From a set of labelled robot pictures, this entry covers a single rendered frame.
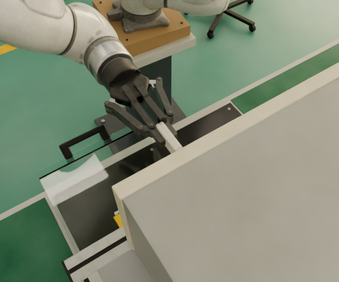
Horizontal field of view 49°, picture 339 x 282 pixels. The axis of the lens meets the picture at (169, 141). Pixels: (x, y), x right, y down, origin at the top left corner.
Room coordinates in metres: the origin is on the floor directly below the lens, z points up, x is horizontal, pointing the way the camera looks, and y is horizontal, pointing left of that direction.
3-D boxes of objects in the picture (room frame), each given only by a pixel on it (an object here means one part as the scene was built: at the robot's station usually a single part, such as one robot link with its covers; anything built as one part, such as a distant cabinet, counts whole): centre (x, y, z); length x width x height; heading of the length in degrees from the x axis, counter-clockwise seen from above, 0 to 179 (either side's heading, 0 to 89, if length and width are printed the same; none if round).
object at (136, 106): (0.43, 0.06, 1.18); 0.11 x 0.01 x 0.04; 31
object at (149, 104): (0.45, 0.04, 1.18); 0.11 x 0.01 x 0.04; 34
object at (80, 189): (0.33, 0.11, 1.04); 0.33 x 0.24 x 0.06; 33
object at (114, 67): (0.50, 0.08, 1.18); 0.09 x 0.08 x 0.07; 32
